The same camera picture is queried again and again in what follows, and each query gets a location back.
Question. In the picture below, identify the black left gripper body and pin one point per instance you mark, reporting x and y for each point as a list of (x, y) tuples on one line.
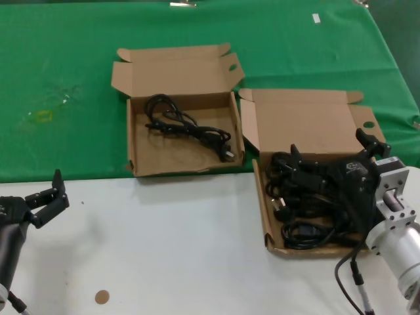
[(11, 213)]

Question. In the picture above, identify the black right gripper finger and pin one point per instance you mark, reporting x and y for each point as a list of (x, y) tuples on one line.
[(308, 175), (377, 147)]

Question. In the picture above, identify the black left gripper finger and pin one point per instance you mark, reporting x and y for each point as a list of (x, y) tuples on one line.
[(49, 206)]

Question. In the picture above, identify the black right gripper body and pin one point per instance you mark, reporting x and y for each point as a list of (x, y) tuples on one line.
[(352, 177)]

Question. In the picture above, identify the open brown cardboard box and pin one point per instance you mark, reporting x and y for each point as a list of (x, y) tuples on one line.
[(302, 121), (177, 75)]

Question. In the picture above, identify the metal cloth clamp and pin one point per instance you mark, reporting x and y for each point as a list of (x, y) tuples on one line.
[(182, 4), (361, 2), (416, 125)]

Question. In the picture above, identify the round brown sticker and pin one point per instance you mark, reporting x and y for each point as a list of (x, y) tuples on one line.
[(102, 297)]

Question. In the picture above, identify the white tape label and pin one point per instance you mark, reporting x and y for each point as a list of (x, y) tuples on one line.
[(316, 18)]

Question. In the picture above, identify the green table cloth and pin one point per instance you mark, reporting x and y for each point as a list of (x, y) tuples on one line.
[(65, 49)]

